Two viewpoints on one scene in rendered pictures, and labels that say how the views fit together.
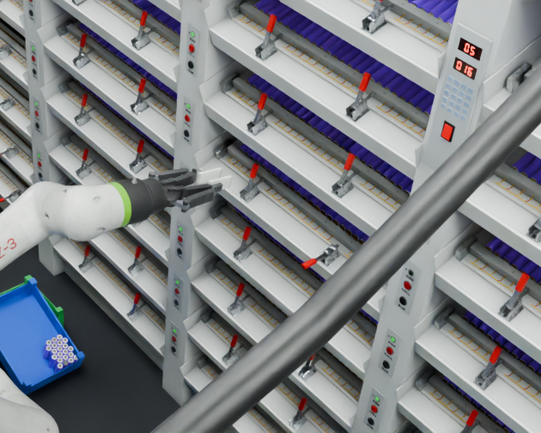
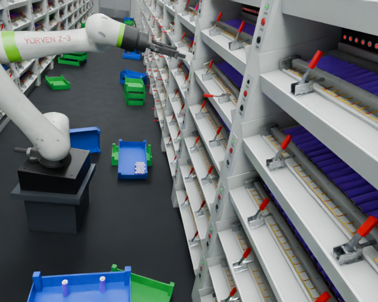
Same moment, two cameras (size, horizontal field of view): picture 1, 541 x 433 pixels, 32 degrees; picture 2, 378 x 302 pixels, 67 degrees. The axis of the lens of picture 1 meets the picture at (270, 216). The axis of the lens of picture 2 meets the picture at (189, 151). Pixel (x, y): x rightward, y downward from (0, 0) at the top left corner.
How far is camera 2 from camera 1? 1.35 m
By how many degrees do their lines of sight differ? 27
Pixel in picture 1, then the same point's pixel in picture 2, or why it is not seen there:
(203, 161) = (197, 67)
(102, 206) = (105, 22)
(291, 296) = (209, 135)
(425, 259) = (257, 65)
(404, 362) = (235, 158)
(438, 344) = (255, 143)
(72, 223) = (87, 24)
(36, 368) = (129, 172)
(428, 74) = not seen: outside the picture
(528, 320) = (313, 97)
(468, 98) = not seen: outside the picture
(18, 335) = (130, 158)
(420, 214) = not seen: outside the picture
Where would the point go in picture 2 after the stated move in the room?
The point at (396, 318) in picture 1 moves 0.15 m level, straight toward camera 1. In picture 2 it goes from (237, 124) to (203, 135)
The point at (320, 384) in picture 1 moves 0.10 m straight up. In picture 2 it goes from (209, 189) to (213, 169)
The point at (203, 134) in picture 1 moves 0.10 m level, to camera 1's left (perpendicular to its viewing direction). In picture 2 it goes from (198, 51) to (182, 46)
